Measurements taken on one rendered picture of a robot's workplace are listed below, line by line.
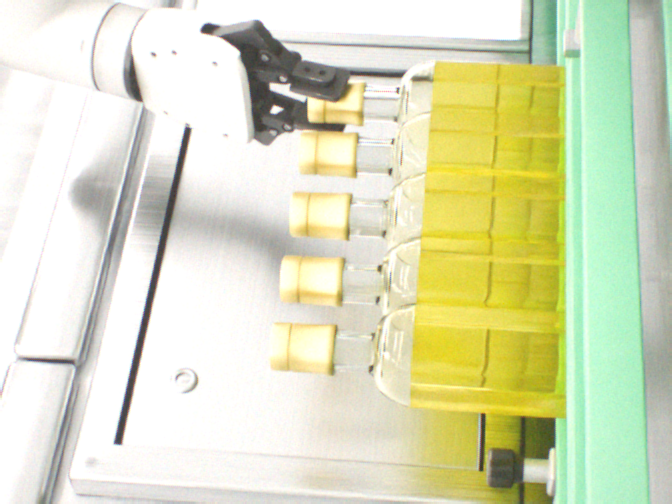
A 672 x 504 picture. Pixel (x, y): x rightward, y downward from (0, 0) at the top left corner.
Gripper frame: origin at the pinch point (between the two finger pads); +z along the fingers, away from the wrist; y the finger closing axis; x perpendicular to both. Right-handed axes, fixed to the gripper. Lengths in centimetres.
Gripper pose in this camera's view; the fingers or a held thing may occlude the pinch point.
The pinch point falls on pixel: (321, 100)
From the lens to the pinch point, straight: 106.0
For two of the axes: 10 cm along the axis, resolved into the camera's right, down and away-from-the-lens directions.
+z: 9.4, 2.6, -2.3
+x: 3.5, -7.6, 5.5
